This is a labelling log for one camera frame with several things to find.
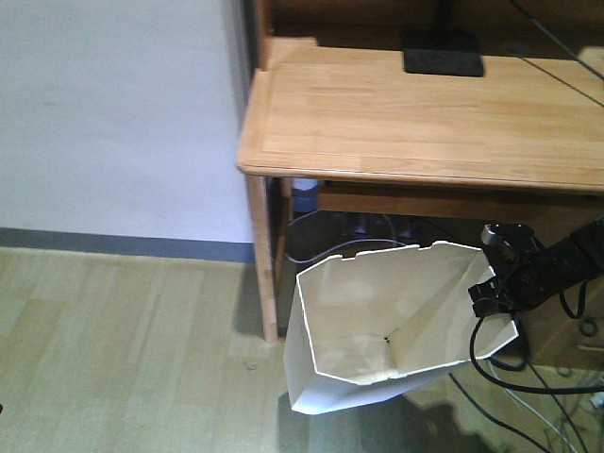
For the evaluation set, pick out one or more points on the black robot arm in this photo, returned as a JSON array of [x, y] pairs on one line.
[[578, 259]]

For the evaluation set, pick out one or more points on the black monitor stand base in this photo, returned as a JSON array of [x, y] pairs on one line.
[[441, 49]]

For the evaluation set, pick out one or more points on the wooden drawer cabinet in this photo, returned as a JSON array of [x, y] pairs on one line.
[[557, 340]]

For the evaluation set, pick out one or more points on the white plastic trash bin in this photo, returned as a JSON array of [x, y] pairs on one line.
[[368, 328]]

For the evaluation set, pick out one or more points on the wooden desk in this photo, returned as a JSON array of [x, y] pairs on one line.
[[330, 100]]

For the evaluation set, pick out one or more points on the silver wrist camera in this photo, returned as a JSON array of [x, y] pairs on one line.
[[518, 238]]

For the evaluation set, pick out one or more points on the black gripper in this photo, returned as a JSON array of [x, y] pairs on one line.
[[522, 285]]

